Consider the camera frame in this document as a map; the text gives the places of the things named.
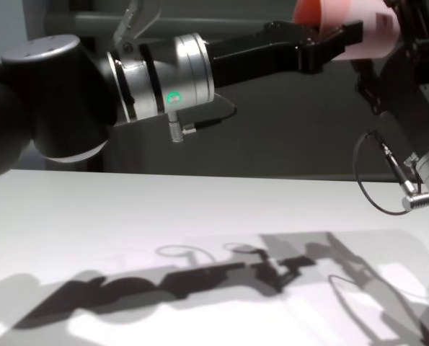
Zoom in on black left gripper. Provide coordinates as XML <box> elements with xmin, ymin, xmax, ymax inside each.
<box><xmin>207</xmin><ymin>19</ymin><xmax>364</xmax><ymax>89</ymax></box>

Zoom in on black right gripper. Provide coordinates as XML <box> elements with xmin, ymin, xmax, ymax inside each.
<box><xmin>350</xmin><ymin>0</ymin><xmax>429</xmax><ymax>160</ymax></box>

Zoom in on pink plastic cup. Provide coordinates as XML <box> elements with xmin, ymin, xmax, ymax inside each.
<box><xmin>292</xmin><ymin>0</ymin><xmax>402</xmax><ymax>61</ymax></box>

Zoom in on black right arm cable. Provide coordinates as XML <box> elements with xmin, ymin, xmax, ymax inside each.
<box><xmin>352</xmin><ymin>129</ymin><xmax>429</xmax><ymax>217</ymax></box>

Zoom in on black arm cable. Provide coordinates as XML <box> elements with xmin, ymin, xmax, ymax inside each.
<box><xmin>167</xmin><ymin>92</ymin><xmax>238</xmax><ymax>144</ymax></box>
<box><xmin>352</xmin><ymin>129</ymin><xmax>429</xmax><ymax>217</ymax></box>

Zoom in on grey tubular metal frame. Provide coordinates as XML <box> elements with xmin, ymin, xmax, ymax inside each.
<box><xmin>73</xmin><ymin>12</ymin><xmax>295</xmax><ymax>37</ymax></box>

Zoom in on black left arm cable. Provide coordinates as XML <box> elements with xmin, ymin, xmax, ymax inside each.
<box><xmin>167</xmin><ymin>92</ymin><xmax>238</xmax><ymax>144</ymax></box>

